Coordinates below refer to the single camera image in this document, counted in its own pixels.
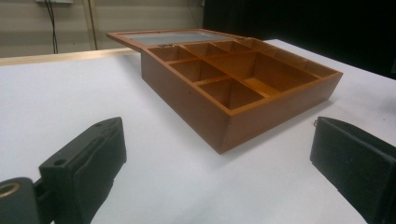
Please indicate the black curtain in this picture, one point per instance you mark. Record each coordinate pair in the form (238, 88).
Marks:
(305, 28)

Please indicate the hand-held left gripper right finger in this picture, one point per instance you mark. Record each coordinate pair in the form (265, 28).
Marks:
(351, 155)

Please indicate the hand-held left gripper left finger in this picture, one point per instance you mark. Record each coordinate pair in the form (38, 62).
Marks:
(84, 168)

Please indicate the wooden compartment box with lid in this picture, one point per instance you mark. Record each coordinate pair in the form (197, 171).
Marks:
(236, 93)

